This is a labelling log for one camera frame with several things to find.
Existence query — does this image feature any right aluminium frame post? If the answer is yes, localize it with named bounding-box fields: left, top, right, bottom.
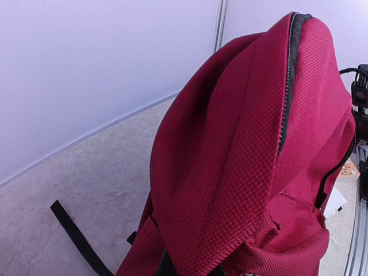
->
left=212, top=0, right=229, bottom=53

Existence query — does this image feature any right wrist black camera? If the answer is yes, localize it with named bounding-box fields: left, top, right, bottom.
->
left=339, top=64, right=367, bottom=116

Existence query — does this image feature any orange comic booklet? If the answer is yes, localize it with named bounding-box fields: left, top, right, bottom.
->
left=337, top=158, right=360, bottom=182

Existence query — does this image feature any red backpack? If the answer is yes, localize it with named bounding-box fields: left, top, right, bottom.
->
left=50, top=11, right=357, bottom=276

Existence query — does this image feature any grey white notebook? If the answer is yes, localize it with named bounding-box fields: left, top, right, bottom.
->
left=324, top=187, right=347, bottom=219

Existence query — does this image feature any aluminium front rail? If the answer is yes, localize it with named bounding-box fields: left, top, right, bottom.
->
left=344, top=160, right=367, bottom=276

